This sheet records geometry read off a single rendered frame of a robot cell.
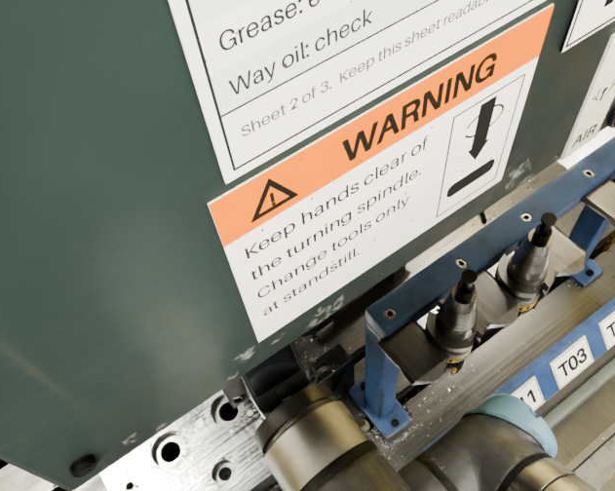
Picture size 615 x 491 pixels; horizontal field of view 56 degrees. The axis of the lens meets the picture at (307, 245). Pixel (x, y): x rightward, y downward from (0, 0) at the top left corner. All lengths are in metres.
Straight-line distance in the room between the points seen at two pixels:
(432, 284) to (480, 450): 0.22
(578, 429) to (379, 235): 0.95
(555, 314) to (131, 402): 0.90
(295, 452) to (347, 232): 0.23
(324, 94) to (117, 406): 0.15
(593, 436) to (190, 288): 1.03
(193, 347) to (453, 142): 0.14
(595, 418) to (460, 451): 0.69
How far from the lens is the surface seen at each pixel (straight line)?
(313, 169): 0.20
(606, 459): 1.20
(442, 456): 0.55
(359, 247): 0.27
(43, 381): 0.22
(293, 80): 0.17
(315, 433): 0.44
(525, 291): 0.71
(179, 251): 0.20
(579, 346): 1.01
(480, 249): 0.72
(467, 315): 0.63
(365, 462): 0.44
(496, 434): 0.55
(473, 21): 0.22
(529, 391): 0.97
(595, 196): 0.82
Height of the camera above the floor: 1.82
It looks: 56 degrees down
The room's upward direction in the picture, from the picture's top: 8 degrees counter-clockwise
